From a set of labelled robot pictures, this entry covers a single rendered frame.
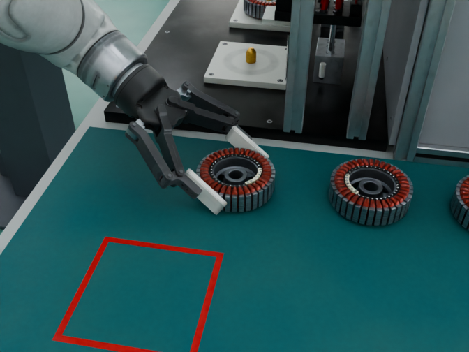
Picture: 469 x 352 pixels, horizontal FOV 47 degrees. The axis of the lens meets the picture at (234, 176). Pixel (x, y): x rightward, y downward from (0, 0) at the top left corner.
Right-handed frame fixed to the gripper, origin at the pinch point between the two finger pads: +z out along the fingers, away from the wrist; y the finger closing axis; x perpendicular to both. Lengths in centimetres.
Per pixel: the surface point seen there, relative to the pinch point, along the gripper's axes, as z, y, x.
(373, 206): 16.3, -2.8, 10.8
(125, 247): -4.1, 17.4, -4.7
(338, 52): -1.4, -33.7, 4.6
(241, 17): -23, -46, -13
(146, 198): -7.2, 8.6, -6.6
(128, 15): -113, -172, -157
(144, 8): -111, -185, -157
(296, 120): 1.2, -14.6, 2.9
